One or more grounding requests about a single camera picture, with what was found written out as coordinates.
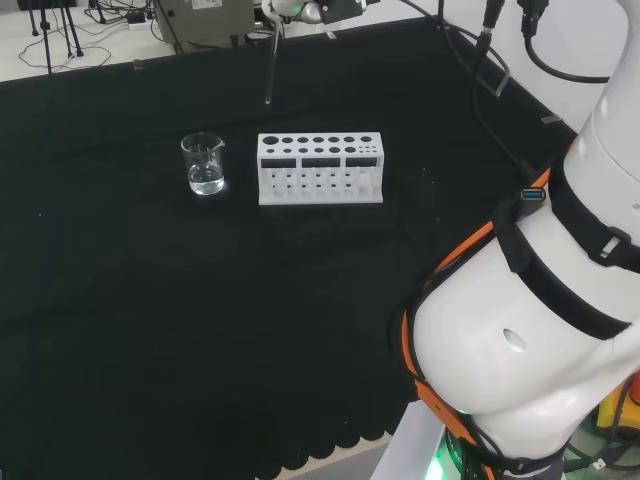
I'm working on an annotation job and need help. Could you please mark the white test tube rack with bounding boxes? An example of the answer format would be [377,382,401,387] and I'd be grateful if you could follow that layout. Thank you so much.
[256,131,386,207]

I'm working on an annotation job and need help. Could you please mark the clear glass beaker with liquid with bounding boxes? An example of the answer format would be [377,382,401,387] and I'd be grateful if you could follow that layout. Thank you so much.
[180,131,228,197]

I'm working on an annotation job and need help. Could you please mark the black tripod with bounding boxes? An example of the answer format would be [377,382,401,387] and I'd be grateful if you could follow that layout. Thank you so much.
[27,0,85,61]
[85,0,121,25]

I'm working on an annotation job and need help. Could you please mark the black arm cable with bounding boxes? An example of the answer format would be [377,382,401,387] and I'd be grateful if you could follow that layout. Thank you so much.
[399,0,554,186]

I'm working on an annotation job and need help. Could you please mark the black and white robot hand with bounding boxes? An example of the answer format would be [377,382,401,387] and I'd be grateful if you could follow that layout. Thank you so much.
[261,0,372,26]

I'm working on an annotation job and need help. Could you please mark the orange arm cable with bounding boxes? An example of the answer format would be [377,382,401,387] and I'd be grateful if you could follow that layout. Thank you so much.
[401,167,554,451]

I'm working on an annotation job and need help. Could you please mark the grey metal equipment box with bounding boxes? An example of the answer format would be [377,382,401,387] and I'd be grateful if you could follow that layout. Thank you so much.
[154,0,257,55]

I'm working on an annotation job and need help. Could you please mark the yellow stop button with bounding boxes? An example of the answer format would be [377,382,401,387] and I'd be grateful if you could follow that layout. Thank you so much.
[595,370,640,432]

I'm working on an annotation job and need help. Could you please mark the clear glass rod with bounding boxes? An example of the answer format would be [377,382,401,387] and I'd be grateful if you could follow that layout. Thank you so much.
[263,17,284,106]

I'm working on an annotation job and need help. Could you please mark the black bench cloth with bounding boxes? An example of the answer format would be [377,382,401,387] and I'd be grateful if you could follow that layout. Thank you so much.
[0,16,581,476]

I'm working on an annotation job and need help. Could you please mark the white power strip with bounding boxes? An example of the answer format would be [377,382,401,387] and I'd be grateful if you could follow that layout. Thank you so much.
[125,13,162,30]

